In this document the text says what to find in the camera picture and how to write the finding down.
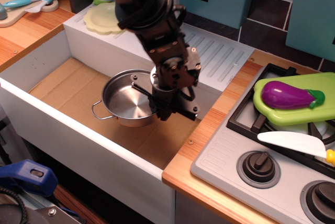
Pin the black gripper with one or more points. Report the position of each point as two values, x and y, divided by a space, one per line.
166 102

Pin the small stainless steel pot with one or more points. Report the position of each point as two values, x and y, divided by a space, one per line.
123 100

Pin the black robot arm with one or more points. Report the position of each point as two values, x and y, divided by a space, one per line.
157 25

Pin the white toy sink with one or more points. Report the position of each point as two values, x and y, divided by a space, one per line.
127 177

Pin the brown cardboard sheet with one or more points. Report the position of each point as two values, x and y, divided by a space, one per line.
74 87

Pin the pale yellow plastic plate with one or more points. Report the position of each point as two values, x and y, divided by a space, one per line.
102 19

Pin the grey toy faucet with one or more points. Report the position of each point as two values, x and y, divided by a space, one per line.
177 1

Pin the black left stove knob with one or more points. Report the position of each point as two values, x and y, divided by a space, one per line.
258 169

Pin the black stove knob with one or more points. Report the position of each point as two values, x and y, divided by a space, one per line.
258 169
317 201

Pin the purple toy eggplant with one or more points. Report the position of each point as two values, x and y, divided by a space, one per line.
279 95

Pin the green plastic cutting board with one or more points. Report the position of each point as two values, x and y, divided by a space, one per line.
320 81

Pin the grey toy stove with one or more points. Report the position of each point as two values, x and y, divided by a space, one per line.
217 165

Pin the blue clamp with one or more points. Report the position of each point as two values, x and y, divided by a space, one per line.
29 176

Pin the white toy knife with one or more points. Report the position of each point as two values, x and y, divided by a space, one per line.
299 142

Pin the teal box at right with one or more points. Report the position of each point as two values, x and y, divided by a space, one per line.
311 27

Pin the black right stove knob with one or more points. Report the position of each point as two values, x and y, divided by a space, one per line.
317 201

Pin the blue handled spoon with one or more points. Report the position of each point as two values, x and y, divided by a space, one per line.
18 3

